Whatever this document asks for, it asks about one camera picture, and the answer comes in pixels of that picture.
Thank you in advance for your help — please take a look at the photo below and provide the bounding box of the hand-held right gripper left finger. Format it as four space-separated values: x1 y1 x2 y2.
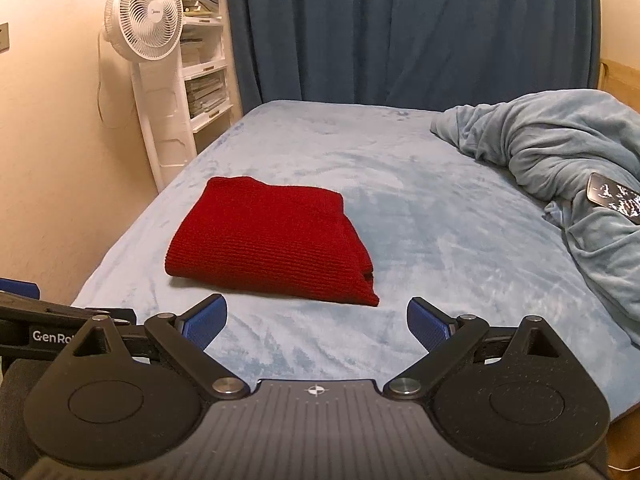
70 293 252 402

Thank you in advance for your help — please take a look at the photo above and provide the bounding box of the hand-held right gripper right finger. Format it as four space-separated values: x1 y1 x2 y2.
382 296 564 402

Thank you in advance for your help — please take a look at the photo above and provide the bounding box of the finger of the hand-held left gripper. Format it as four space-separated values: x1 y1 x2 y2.
0 277 41 301

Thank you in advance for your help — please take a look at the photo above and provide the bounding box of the red knit sweater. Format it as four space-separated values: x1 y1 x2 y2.
165 176 381 308

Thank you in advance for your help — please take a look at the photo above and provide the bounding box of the bed with light blue sheet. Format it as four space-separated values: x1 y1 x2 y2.
70 100 640 417

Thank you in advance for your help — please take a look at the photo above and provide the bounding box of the grey-blue fleece blanket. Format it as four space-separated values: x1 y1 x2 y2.
430 89 640 349

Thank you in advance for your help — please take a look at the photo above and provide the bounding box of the black patterned phone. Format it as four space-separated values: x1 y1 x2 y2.
586 172 640 226

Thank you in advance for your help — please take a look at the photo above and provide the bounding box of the white shelf unit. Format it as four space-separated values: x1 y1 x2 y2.
172 0 236 134

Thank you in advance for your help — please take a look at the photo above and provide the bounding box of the dark blue curtain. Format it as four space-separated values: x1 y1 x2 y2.
222 0 602 117

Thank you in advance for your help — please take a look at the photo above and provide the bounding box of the white standing fan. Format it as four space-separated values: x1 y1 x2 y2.
99 0 199 194

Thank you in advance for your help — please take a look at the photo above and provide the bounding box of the wooden headboard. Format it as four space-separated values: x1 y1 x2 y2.
597 57 640 107

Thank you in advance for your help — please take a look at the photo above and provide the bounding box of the fan power cord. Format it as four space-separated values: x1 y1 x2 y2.
94 35 109 127

